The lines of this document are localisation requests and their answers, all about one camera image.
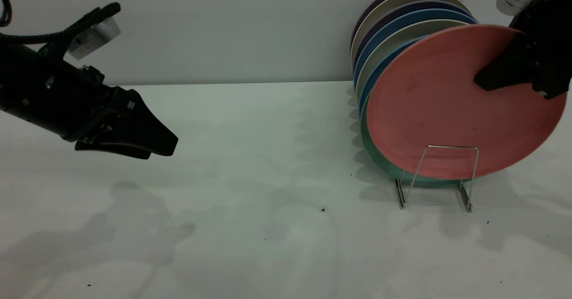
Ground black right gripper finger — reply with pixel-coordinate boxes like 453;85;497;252
474;32;538;92

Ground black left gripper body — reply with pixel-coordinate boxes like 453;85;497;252
27;51;118;141

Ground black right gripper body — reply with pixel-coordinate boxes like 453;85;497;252
509;0;572;101

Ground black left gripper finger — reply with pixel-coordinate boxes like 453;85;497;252
85;88;179;156
75;142;151;160

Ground pink round plate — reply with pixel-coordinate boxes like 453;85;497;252
366;24;567;180

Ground blue plate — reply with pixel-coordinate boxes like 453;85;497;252
353;8;479;89
359;35;426;116

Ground dark navy plate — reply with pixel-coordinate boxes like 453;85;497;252
353;0;471;72

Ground green plate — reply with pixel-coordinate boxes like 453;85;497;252
360;97;471;189

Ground black braided camera cable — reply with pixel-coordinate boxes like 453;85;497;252
0;2;122;46

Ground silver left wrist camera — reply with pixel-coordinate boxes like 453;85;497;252
69;17;122;61

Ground thin dark cable loop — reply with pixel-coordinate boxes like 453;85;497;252
0;0;13;28

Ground metal wire plate rack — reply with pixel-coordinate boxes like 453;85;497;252
393;145;481;213

